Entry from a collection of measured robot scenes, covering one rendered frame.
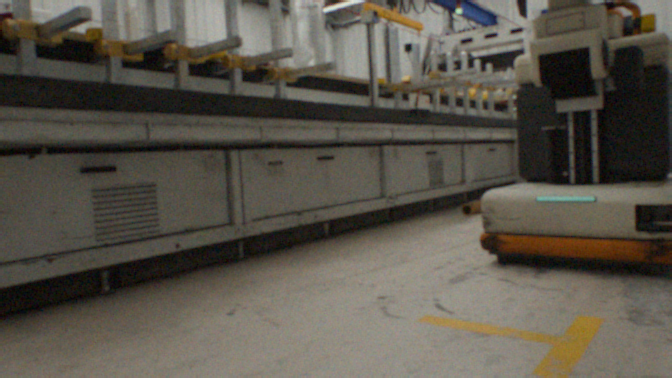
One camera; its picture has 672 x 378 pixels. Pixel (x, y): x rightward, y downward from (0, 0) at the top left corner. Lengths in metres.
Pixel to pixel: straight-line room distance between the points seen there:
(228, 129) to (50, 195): 0.65
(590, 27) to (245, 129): 1.29
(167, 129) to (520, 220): 1.28
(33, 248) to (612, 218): 1.85
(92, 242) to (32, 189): 0.27
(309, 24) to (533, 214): 5.90
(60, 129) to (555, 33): 1.62
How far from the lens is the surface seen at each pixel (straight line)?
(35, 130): 1.65
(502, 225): 1.94
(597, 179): 2.11
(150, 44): 1.65
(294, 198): 2.60
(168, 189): 2.11
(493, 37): 6.18
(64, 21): 1.53
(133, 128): 1.78
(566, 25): 1.97
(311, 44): 7.36
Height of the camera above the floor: 0.42
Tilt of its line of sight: 3 degrees down
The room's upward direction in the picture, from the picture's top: 3 degrees counter-clockwise
